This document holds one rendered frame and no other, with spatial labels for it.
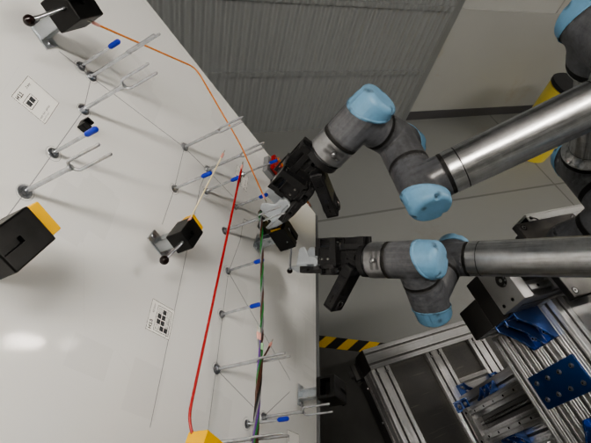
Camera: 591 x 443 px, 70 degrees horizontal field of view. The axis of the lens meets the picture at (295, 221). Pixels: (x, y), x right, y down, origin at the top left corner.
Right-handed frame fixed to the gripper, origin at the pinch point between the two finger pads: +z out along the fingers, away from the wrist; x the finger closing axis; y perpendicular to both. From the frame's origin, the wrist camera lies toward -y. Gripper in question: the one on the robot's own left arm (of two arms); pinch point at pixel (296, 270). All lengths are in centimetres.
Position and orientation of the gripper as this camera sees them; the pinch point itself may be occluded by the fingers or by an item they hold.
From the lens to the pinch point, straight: 101.5
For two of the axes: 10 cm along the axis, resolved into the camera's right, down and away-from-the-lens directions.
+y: -0.3, -10.0, 0.8
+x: -6.4, -0.5, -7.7
